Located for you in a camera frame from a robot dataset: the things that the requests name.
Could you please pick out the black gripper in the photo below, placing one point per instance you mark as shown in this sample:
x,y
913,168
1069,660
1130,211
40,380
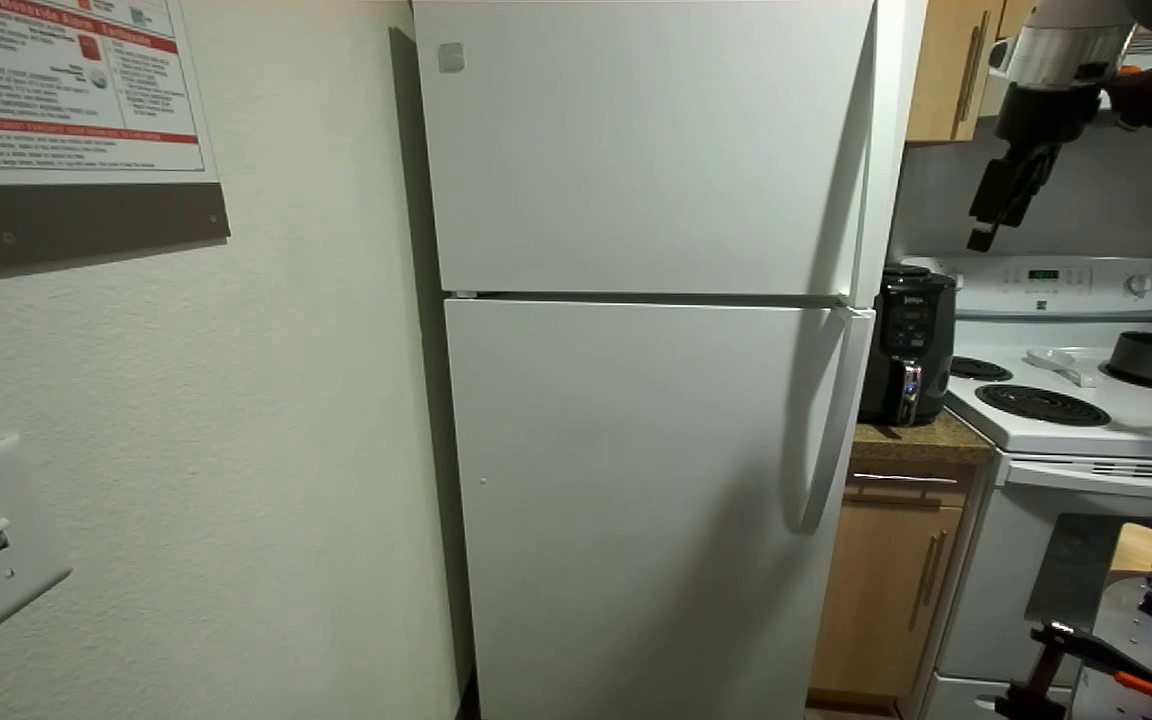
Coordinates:
x,y
1034,130

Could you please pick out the white fridge door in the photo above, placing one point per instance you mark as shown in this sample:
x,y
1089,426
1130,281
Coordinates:
x,y
651,501

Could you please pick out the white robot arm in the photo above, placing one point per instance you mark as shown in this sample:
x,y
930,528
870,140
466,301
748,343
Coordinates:
x,y
1089,14

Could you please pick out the wooden upper cabinet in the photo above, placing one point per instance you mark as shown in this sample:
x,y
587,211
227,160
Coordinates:
x,y
957,79

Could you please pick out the wooden cabinet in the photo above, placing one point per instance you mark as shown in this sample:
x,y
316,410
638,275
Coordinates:
x,y
957,79
906,509

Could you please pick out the white electric stove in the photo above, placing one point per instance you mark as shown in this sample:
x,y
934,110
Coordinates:
x,y
1075,457

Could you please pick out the black air fryer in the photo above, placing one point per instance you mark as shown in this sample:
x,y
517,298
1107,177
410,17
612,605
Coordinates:
x,y
911,351

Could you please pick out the wooden lower cabinet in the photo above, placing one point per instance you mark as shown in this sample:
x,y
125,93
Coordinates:
x,y
906,509

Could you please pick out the white upper freezer door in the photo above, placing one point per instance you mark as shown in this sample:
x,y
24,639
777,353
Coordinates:
x,y
643,144

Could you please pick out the black orange tool clamp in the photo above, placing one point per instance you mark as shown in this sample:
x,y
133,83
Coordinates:
x,y
1061,640

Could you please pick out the red white wall notice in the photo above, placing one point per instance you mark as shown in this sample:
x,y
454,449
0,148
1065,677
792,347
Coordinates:
x,y
96,93

